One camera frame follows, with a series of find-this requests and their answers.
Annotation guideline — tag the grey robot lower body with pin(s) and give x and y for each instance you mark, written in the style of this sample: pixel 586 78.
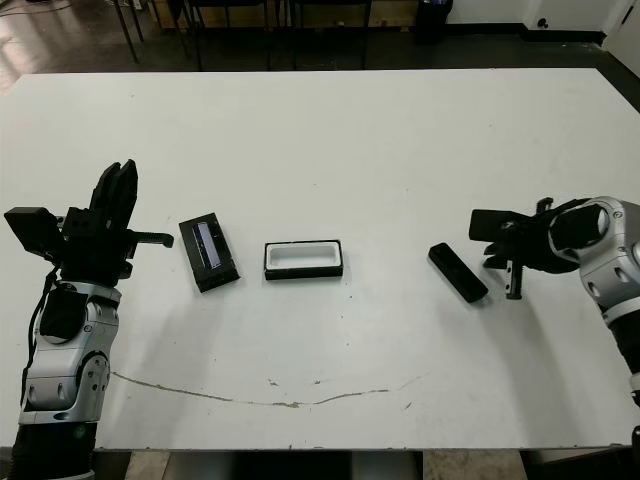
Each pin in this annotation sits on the grey robot lower body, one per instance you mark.
pixel 300 467

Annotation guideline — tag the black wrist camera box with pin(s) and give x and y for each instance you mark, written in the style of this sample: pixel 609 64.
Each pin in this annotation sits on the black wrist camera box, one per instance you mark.
pixel 492 225
pixel 30 230

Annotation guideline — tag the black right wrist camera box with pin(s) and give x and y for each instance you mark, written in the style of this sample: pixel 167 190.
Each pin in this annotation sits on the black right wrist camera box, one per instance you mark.
pixel 492 225

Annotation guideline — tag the slim black camera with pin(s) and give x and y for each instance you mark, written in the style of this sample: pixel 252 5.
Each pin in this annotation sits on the slim black camera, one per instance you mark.
pixel 457 272

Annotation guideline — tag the black trash bin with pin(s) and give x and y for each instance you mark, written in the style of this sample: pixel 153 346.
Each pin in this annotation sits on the black trash bin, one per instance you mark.
pixel 434 22

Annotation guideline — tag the black box lid with print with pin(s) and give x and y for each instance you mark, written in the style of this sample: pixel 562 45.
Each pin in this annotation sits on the black box lid with print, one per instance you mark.
pixel 210 250

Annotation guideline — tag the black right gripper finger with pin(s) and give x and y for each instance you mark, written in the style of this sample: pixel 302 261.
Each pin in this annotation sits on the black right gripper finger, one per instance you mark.
pixel 494 261
pixel 495 248

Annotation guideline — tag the black box base white insert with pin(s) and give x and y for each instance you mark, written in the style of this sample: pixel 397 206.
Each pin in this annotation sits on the black box base white insert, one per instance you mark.
pixel 300 256

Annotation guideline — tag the black metal furniture leg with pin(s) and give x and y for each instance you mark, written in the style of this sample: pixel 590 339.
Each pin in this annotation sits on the black metal furniture leg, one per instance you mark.
pixel 129 35

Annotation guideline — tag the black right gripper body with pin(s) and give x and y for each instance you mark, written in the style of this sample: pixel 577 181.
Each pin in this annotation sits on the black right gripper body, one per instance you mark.
pixel 530 245

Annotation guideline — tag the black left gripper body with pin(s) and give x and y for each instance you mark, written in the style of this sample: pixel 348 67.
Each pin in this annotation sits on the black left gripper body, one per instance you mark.
pixel 92 252

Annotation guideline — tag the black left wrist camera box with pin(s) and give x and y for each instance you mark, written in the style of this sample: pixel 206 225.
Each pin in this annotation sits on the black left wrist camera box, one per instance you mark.
pixel 30 230

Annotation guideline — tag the white door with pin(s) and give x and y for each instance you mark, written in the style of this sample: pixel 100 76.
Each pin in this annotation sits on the white door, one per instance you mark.
pixel 622 22

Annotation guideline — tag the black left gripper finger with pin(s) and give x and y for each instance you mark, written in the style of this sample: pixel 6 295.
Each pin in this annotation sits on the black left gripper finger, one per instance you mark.
pixel 106 197
pixel 129 195

